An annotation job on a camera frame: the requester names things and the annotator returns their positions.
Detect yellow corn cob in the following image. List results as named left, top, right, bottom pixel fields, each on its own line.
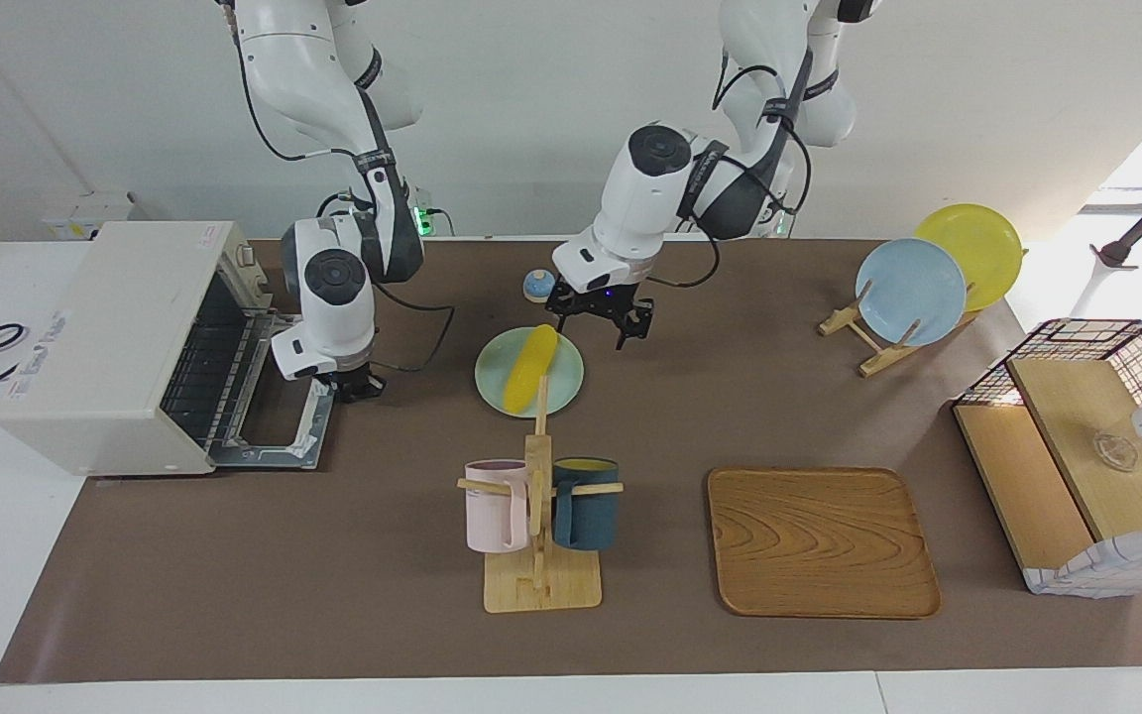
left=503, top=324, right=559, bottom=414

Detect pale green ceramic plate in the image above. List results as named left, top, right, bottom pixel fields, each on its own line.
left=474, top=327, right=585, bottom=418

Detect glass oven door with handle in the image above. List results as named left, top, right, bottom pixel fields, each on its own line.
left=209, top=312, right=336, bottom=470

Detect white toaster oven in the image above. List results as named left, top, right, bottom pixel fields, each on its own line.
left=0, top=221, right=336, bottom=477

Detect brown table mat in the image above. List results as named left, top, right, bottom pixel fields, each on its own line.
left=0, top=238, right=1142, bottom=685

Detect pink mug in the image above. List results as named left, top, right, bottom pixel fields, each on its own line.
left=464, top=459, right=530, bottom=553

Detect dark blue mug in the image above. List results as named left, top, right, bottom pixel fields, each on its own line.
left=552, top=457, right=621, bottom=552

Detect wooden plate rack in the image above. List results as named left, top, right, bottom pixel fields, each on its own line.
left=819, top=281, right=978, bottom=378

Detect wooden mug rack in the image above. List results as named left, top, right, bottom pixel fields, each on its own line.
left=457, top=375, right=625, bottom=614

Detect light blue plate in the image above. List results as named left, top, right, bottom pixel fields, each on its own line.
left=855, top=238, right=969, bottom=347

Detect brown wooden tray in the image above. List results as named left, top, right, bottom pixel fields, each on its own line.
left=707, top=467, right=943, bottom=620

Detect white power strip box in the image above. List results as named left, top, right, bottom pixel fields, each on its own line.
left=41, top=193, right=136, bottom=242

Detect yellow plate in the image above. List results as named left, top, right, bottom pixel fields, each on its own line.
left=915, top=203, right=1024, bottom=313

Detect small clear glass cup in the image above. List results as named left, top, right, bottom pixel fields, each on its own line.
left=1094, top=432, right=1141, bottom=472

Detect metal wire oven rack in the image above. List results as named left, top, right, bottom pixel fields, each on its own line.
left=163, top=297, right=270, bottom=447

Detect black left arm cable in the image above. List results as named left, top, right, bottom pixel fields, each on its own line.
left=645, top=61, right=814, bottom=291

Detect wire and wood shelf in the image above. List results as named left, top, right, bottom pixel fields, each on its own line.
left=952, top=318, right=1142, bottom=598

